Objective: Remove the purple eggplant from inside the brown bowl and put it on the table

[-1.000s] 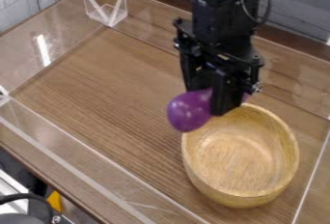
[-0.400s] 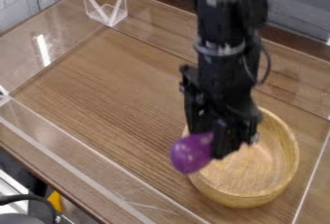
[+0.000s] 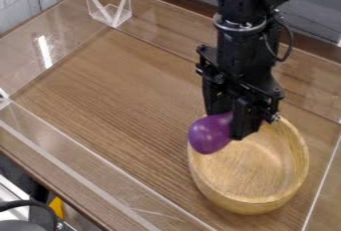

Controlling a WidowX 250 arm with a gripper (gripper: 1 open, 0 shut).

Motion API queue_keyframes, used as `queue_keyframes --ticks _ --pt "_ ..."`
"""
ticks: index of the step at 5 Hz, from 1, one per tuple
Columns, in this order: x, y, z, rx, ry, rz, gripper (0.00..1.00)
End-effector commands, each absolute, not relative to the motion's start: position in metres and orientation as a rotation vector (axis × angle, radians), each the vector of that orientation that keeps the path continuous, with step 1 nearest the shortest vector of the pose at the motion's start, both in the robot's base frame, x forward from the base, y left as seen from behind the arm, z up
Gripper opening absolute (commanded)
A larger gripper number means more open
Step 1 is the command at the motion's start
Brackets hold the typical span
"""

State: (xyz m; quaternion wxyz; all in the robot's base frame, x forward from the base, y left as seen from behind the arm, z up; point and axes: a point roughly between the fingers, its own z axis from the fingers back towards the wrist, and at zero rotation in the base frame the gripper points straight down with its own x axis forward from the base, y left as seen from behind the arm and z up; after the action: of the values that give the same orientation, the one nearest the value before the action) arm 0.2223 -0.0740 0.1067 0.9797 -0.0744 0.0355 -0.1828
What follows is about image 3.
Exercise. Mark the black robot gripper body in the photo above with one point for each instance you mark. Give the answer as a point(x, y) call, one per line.
point(242, 60)

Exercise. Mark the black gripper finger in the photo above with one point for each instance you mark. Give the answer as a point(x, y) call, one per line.
point(216, 97)
point(248, 114)

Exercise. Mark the purple toy eggplant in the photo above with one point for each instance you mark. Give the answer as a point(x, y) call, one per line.
point(214, 131)

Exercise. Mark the light wooden bowl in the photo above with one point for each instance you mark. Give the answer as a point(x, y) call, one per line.
point(255, 174)

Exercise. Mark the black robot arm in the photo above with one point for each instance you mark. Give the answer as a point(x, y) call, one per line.
point(250, 12)

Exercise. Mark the yellow sticker tag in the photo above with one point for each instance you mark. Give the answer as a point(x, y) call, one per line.
point(56, 205)

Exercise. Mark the clear acrylic corner bracket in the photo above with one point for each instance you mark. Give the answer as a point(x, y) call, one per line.
point(112, 15)

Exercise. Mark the clear acrylic tray wall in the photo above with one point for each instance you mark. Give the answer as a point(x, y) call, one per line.
point(113, 199)

